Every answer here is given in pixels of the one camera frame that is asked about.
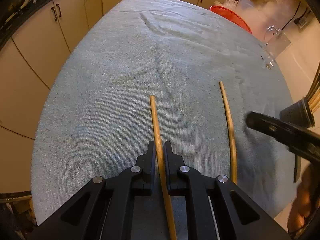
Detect light bamboo chopstick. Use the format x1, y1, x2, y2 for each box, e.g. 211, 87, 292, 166
219, 81, 238, 184

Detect dark brown wooden chopstick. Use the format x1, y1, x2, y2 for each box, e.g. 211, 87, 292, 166
150, 95, 177, 240

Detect beige lower kitchen cabinets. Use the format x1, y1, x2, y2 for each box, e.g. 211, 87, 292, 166
1, 0, 224, 194

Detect right human hand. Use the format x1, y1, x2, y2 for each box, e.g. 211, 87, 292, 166
287, 164, 319, 233

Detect dark perforated chopstick holder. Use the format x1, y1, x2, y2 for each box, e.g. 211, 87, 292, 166
279, 97, 315, 129

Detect light blue table cloth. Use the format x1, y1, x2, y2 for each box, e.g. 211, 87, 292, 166
31, 0, 296, 239

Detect clear glass pitcher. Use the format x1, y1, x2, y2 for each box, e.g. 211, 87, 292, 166
261, 25, 291, 69

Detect red plastic basin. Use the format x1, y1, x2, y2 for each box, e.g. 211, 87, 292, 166
209, 5, 252, 34

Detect black power cable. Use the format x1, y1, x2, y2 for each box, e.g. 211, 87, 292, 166
281, 0, 301, 32

